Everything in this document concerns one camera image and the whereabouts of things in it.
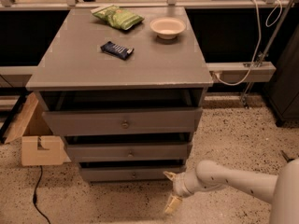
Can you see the green chip bag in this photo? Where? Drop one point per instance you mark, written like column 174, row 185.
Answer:
column 117, row 17

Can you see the grey drawer cabinet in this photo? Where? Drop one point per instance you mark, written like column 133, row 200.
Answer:
column 75, row 75

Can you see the white bowl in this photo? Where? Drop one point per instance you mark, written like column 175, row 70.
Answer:
column 167, row 27

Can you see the grey top drawer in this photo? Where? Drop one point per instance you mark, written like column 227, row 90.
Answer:
column 130, row 121

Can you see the dark robot base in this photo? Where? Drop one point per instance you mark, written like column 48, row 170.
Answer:
column 282, row 91

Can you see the grey drawer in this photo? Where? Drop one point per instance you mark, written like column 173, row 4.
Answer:
column 112, row 174
column 129, row 152
column 130, row 121

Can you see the slanted metal pole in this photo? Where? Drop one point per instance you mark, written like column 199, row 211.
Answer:
column 257, row 59

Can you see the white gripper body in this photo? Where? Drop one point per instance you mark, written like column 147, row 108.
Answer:
column 181, row 184

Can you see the grey middle drawer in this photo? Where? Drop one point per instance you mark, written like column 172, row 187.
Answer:
column 129, row 152

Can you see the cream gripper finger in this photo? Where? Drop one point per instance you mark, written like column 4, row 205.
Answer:
column 172, row 204
column 170, row 175

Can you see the cardboard box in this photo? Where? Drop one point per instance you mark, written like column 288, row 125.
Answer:
column 39, row 146

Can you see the grey bottom drawer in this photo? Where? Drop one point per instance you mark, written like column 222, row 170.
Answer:
column 112, row 174

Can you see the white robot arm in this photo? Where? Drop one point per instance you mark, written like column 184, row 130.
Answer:
column 281, row 191

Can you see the dark blue snack bar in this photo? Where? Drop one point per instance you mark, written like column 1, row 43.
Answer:
column 116, row 50

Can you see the black caster wheel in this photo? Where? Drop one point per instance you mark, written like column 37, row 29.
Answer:
column 286, row 157

